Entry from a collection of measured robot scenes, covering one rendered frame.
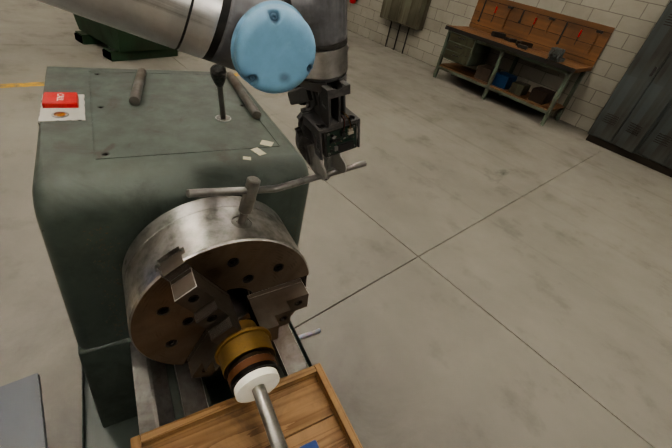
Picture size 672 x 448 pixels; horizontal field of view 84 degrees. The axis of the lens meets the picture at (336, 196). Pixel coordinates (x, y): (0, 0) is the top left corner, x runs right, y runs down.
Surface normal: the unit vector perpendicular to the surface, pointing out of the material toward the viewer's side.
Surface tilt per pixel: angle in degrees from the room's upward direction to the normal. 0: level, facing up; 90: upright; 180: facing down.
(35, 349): 0
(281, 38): 90
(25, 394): 0
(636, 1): 90
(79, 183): 29
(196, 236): 18
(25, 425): 0
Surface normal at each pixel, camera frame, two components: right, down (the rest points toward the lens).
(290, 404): 0.19, -0.81
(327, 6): 0.37, 0.61
